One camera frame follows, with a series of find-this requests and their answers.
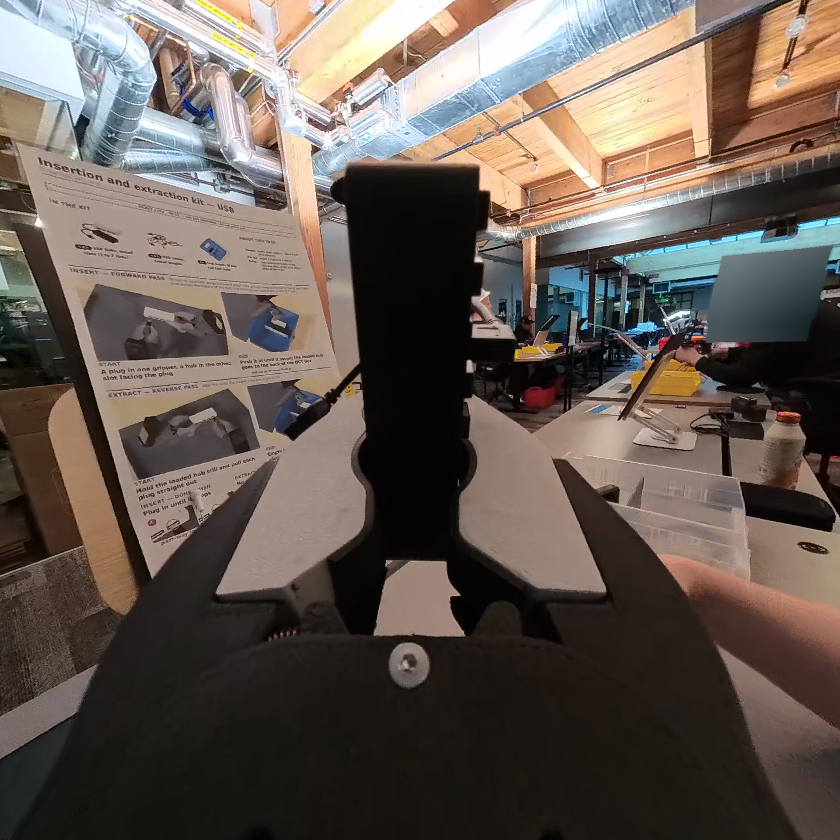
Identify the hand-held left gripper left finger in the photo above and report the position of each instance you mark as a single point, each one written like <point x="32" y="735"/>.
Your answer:
<point x="295" y="525"/>

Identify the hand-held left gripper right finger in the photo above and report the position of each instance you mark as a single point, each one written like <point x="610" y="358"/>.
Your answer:
<point x="525" y="518"/>

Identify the clear plastic storage box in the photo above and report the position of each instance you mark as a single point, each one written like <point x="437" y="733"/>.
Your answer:
<point x="682" y="518"/>

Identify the black usb hub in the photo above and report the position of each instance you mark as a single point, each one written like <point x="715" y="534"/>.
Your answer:
<point x="413" y="295"/>

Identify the person's right forearm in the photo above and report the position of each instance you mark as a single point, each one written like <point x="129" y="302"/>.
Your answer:
<point x="774" y="636"/>

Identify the red storage bin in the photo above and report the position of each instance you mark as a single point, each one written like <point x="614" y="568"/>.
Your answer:
<point x="539" y="397"/>

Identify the row of yellow bins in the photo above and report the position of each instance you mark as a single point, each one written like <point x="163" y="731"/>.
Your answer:
<point x="538" y="351"/>

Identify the yellow storage bins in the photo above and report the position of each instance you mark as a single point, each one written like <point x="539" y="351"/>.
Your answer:
<point x="669" y="384"/>

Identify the black box device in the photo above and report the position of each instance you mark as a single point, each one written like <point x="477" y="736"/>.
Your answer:
<point x="748" y="407"/>

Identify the black padded armrest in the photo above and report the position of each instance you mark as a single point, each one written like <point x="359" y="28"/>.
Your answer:
<point x="787" y="506"/>

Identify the bottle with orange cap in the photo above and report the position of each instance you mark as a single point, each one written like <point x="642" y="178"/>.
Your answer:
<point x="781" y="453"/>

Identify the brown cardboard box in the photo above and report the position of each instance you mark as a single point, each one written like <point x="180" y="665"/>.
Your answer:
<point x="33" y="472"/>

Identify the printed instruction sheet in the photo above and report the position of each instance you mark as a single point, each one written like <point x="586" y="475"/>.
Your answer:
<point x="197" y="275"/>

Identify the ceiling projector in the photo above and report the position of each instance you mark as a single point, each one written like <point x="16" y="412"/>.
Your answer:
<point x="781" y="228"/>

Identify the wooden ceiling post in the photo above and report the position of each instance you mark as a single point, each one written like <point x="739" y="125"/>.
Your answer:
<point x="303" y="216"/>

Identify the long spiral metal duct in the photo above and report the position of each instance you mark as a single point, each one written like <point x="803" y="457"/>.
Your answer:
<point x="656" y="210"/>

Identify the silver round duct pipes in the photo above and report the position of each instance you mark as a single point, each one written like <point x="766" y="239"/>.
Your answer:
<point x="118" y="85"/>

